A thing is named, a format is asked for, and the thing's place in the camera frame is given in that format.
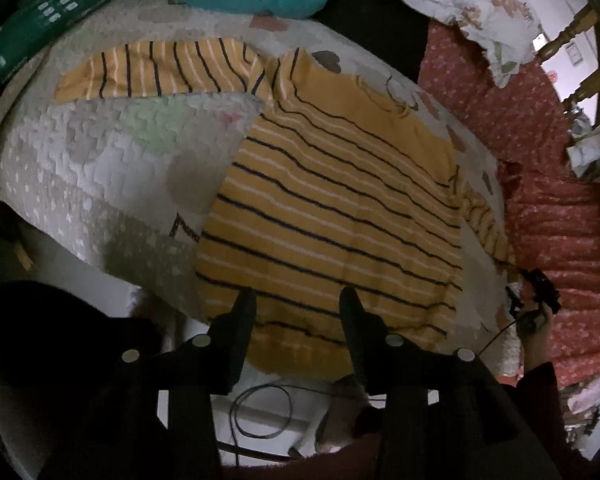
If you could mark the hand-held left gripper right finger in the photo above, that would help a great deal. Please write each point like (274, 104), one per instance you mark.
(354, 320)

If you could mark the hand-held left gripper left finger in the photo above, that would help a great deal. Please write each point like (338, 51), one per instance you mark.
(241, 320)

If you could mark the yellow striped sweater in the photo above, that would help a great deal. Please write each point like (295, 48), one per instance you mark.
(330, 210)

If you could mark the person's right forearm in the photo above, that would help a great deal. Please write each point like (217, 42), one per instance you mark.
(550, 410)

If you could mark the person's right hand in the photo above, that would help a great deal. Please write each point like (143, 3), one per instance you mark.
(535, 347)

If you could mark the red floral blanket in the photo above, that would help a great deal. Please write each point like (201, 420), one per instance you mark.
(545, 220)

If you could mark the pale furry object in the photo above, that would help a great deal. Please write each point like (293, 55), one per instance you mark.
(342, 420)

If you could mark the white crumpled cloth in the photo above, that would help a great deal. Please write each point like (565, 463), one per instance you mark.
(596, 147)

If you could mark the heart print quilted blanket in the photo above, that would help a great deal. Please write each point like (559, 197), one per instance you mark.
(105, 170)

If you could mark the white floral pillow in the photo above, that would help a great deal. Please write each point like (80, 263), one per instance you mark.
(470, 5)

